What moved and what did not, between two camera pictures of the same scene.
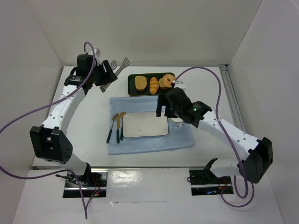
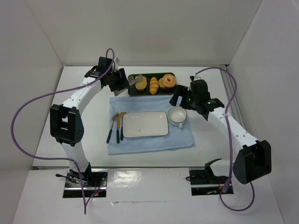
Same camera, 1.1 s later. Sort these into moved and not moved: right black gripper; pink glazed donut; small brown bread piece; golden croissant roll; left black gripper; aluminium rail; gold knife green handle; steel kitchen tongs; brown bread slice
Moved: steel kitchen tongs; left black gripper; right black gripper
Not moved: gold knife green handle; small brown bread piece; aluminium rail; brown bread slice; pink glazed donut; golden croissant roll
